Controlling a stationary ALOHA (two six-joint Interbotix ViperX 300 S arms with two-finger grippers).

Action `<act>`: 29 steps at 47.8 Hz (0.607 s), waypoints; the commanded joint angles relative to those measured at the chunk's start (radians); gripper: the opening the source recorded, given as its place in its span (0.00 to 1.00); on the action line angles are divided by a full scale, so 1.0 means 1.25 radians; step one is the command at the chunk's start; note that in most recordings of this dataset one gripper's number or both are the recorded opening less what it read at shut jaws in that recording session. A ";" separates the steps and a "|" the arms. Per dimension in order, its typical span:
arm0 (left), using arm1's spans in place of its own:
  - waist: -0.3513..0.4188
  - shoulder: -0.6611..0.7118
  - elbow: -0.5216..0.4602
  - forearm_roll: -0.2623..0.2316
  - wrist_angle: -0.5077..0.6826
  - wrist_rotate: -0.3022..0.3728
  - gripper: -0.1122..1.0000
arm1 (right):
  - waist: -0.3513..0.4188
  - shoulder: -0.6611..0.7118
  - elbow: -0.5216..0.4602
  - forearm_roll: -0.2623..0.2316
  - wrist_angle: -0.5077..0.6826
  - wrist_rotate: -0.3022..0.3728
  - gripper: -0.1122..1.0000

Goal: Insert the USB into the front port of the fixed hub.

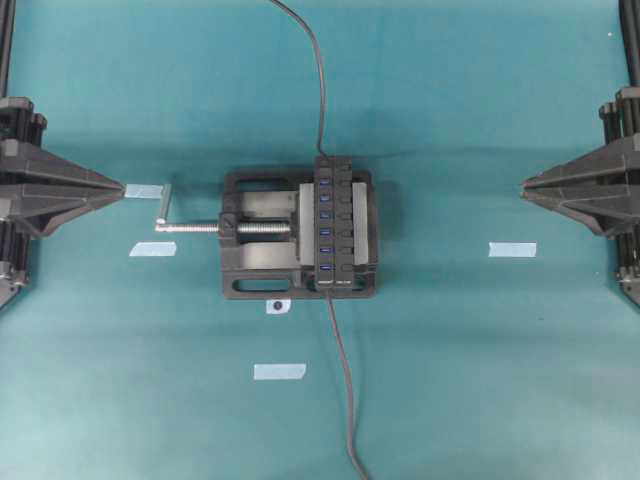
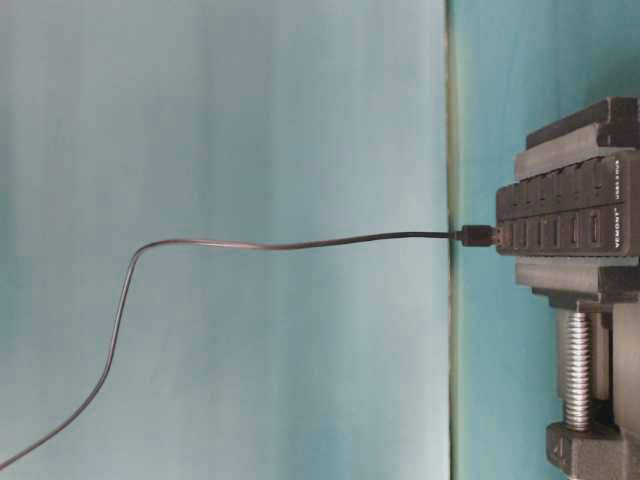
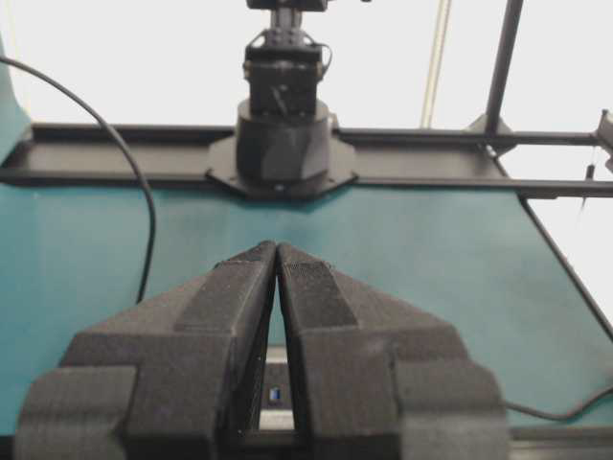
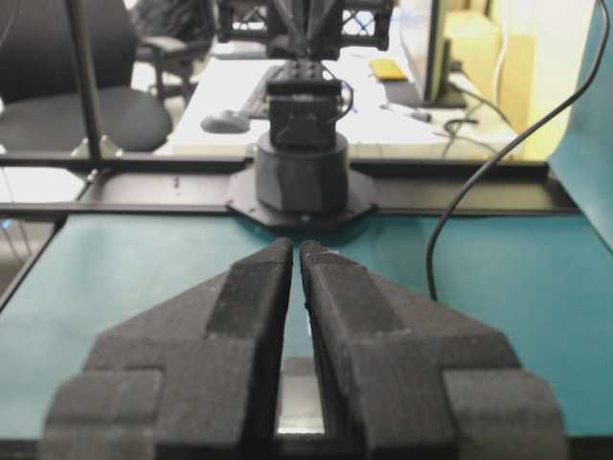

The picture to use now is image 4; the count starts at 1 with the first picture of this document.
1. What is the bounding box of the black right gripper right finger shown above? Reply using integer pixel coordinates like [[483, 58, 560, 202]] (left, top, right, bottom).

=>
[[300, 241, 569, 459]]

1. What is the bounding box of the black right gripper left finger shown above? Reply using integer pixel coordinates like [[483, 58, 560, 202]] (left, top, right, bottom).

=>
[[38, 239, 293, 459]]

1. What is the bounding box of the black USB cable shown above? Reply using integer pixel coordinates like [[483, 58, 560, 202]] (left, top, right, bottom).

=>
[[425, 0, 610, 302]]

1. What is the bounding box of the black computer mouse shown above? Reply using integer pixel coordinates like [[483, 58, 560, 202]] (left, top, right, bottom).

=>
[[200, 110, 251, 134]]

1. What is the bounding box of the white desk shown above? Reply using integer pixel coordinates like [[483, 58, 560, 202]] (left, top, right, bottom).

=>
[[155, 40, 526, 157]]

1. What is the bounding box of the yellow sticky note pad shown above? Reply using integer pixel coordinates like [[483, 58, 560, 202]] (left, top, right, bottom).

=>
[[369, 57, 407, 81]]

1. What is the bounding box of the black office chair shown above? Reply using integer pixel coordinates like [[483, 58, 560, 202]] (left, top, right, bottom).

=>
[[1, 1, 172, 152]]

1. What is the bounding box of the computer monitor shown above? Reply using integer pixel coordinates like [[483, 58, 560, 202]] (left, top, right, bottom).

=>
[[399, 0, 466, 109]]

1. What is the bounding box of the black aluminium frame rail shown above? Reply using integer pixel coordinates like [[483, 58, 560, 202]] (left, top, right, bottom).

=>
[[0, 0, 583, 221]]

